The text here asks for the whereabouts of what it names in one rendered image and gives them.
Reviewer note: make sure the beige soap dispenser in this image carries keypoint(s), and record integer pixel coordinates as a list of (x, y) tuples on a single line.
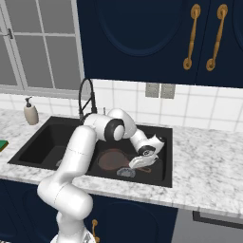
[(31, 114)]

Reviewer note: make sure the navy wall cupboard door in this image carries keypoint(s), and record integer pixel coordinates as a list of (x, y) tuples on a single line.
[(139, 34), (232, 41)]

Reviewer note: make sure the black kitchen sink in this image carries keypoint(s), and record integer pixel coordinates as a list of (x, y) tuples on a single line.
[(47, 142)]

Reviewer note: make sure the black spring tap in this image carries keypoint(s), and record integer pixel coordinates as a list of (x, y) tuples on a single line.
[(81, 95)]

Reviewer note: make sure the grey sink drain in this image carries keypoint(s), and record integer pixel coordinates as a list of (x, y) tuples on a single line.
[(126, 172)]

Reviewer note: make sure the small grey tap lever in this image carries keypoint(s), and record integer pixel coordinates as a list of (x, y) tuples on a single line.
[(104, 110)]

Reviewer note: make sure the green sponge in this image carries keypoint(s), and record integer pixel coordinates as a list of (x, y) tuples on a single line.
[(3, 145)]

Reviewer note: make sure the grey dishwasher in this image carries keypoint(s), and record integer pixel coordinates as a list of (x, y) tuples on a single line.
[(205, 231)]

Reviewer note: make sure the grey framed window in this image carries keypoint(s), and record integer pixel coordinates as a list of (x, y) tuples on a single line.
[(60, 50)]

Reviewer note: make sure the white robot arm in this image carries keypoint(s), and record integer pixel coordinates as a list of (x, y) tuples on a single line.
[(76, 158)]

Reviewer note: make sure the grey wall socket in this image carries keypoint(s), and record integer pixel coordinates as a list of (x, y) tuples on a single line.
[(152, 90), (167, 91)]

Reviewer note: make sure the navy base cupboard door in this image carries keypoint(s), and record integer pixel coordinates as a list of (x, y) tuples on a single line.
[(19, 212), (136, 221)]

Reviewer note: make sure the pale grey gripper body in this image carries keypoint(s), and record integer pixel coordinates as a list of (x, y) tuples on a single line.
[(138, 162)]

